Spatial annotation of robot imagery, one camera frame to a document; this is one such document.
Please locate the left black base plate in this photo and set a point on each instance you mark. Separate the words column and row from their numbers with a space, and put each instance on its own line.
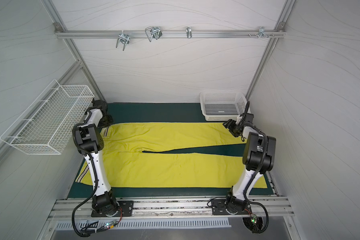
column 126, row 208

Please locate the white plastic perforated basket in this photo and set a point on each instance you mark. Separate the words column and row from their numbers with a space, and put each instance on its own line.
column 220, row 106

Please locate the horizontal aluminium rail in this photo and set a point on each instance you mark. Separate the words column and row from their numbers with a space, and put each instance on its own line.
column 167, row 34

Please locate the metal bracket hook right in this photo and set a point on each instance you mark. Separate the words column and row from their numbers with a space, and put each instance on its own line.
column 261, row 34

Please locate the metal double hook clamp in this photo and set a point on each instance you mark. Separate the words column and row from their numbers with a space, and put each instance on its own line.
column 153, row 33

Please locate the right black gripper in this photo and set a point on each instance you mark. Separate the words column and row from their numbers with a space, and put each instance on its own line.
column 231, row 127

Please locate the metal U-bolt hook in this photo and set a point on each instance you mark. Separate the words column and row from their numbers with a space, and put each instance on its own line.
column 123, row 40

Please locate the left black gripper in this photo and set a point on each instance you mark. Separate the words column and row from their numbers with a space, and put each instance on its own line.
column 105, row 119

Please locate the white slotted cable duct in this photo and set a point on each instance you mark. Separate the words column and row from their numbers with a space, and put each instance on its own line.
column 139, row 224

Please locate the small metal hook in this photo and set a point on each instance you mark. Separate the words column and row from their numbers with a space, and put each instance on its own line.
column 189, row 32

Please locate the white wire wall basket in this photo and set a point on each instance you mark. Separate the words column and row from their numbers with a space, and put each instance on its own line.
column 45, row 127

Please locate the yellow long pants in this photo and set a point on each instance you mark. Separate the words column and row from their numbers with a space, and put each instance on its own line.
column 156, row 155

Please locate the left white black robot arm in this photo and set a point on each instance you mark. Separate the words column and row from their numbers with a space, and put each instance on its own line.
column 89, row 142

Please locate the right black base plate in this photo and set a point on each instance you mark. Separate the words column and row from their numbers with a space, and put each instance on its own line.
column 219, row 207

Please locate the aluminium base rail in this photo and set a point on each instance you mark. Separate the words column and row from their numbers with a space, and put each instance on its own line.
column 164, row 208

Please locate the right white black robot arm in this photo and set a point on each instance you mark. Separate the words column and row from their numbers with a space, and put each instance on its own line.
column 258, row 158

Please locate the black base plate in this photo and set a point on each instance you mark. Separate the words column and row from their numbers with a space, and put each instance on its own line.
column 219, row 207
column 126, row 208

